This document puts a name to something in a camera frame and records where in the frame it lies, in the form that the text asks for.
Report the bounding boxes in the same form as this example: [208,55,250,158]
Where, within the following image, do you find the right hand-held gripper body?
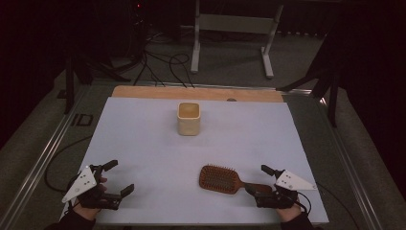
[254,169,319,210]

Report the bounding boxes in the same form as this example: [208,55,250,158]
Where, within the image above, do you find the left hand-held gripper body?
[61,164,124,211]

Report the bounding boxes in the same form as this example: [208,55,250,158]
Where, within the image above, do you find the brown wooden paddle hairbrush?
[198,164,274,196]

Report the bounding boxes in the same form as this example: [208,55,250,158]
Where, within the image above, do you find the beige square holder cup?
[176,102,201,137]

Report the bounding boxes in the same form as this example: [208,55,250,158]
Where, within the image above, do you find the person's right hand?
[275,196,303,223]

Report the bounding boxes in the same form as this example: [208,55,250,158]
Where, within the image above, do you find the person's left hand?
[73,176,108,221]

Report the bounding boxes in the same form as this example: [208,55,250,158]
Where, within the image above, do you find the white table mat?
[58,96,329,226]

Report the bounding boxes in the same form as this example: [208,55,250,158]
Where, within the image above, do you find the black stand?
[63,52,132,115]
[275,60,341,128]

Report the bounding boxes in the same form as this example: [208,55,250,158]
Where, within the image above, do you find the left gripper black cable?
[43,135,94,195]

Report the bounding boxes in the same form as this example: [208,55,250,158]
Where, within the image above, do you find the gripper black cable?
[296,181,361,230]
[43,135,94,195]

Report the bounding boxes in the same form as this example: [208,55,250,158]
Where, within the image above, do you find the aluminium floor rail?
[315,95,386,230]
[0,85,92,230]

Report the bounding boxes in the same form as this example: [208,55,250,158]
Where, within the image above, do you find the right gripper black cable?
[296,181,361,230]

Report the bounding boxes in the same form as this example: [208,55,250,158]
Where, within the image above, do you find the black floor cables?
[132,30,196,89]

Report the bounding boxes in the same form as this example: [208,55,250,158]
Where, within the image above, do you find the white metal desk frame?
[190,0,284,80]

